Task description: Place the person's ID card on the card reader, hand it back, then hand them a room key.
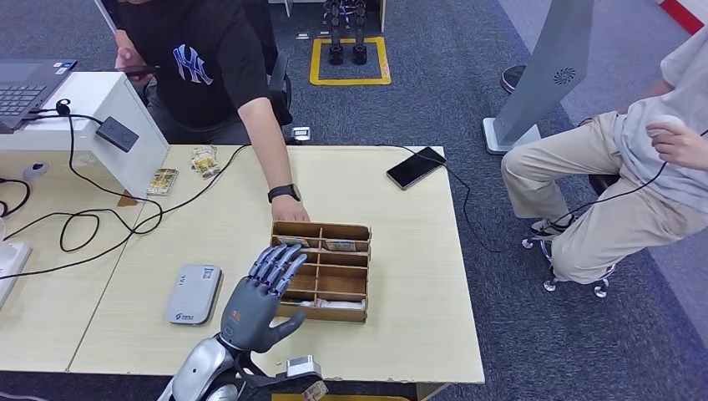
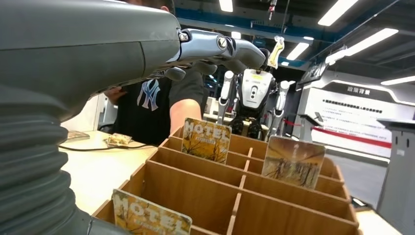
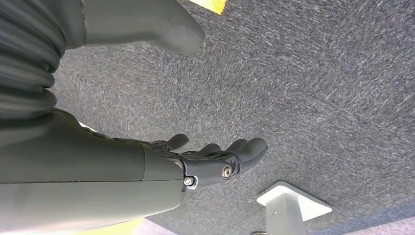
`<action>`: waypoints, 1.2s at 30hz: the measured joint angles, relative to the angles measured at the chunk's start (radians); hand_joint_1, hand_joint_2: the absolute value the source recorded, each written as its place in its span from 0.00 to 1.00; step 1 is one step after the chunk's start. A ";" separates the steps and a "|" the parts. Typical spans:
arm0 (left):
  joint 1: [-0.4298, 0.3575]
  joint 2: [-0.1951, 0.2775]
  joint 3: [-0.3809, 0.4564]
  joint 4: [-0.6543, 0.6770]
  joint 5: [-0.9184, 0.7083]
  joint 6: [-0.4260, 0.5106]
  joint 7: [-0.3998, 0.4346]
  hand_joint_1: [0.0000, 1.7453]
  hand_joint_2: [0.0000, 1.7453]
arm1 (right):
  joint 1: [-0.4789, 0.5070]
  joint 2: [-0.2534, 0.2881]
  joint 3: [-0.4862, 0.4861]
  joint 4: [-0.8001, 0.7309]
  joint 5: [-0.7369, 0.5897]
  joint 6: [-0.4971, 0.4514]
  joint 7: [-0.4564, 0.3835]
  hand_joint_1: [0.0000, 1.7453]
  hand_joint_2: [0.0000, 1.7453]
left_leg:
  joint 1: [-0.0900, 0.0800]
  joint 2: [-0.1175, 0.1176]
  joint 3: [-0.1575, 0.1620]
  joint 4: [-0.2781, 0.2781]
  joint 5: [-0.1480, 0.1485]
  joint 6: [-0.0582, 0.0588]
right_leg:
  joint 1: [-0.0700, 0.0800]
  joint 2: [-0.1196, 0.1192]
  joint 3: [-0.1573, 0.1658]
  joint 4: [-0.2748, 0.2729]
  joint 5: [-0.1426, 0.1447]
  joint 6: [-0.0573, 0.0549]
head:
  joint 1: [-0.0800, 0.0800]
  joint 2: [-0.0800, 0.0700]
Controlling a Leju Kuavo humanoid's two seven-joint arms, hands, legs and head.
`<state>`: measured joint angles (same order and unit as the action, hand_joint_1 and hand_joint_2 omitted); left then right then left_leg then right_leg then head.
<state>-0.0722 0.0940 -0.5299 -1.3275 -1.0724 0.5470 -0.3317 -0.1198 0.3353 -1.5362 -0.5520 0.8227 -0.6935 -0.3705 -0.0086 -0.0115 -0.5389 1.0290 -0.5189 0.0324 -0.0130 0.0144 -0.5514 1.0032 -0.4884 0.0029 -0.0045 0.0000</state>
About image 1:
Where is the guest person's left hand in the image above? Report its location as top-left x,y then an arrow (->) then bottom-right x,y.
270,195 -> 311,225

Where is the guest person's right hand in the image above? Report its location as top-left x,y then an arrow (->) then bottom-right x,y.
114,45 -> 154,85

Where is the operator person's left hand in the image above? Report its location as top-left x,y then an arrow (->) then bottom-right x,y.
647,120 -> 708,171

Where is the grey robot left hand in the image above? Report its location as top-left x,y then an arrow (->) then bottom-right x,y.
220,243 -> 309,354

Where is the white handheld controller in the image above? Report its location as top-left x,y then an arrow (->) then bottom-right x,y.
645,114 -> 685,139

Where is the wooden card organizer box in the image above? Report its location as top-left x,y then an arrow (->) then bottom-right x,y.
270,221 -> 372,324

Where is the ID card yellow tree print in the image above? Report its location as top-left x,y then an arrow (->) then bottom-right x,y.
196,159 -> 222,181

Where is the white card reader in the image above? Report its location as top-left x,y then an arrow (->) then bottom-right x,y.
164,263 -> 224,327

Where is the guest person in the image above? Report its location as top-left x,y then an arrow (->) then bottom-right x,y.
99,0 -> 311,226

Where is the stray patterned card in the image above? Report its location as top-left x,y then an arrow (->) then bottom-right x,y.
301,380 -> 330,401

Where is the operator person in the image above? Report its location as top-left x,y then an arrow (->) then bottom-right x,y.
500,24 -> 708,286

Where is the card stack yellow print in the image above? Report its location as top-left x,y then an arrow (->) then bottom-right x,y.
146,168 -> 180,197

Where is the black wristwatch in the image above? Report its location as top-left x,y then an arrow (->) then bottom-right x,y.
267,183 -> 303,205

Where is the small black box device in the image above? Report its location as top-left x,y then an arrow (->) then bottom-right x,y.
94,116 -> 140,154

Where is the stool with chrome casters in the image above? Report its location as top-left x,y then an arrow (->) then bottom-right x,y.
520,113 -> 624,299

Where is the white desk riser box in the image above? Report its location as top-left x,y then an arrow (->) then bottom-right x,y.
0,70 -> 170,201

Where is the dark grey laptop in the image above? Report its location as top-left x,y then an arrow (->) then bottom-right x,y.
0,58 -> 78,135

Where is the black office chair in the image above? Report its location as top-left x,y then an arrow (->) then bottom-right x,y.
260,0 -> 294,129

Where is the white display board red stripe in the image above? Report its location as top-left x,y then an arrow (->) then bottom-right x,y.
655,0 -> 708,35

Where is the black smartphone gold edge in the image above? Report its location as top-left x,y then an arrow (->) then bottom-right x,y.
385,146 -> 448,191

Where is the grey kiosk stand white base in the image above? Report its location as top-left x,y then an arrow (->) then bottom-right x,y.
482,0 -> 595,156

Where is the dark round floor object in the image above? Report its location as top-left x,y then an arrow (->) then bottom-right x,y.
499,63 -> 527,95

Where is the pale table leg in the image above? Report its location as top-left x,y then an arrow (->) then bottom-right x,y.
414,383 -> 450,401

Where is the white flat device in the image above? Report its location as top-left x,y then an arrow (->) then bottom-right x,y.
0,241 -> 33,310

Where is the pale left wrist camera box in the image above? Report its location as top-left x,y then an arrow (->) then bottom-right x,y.
285,355 -> 324,384

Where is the thin black cable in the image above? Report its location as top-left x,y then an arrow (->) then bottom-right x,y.
0,144 -> 248,282
544,129 -> 708,229
378,142 -> 520,255
24,98 -> 165,236
0,178 -> 32,219

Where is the white gantry frame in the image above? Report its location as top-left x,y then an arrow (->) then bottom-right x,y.
268,0 -> 387,33

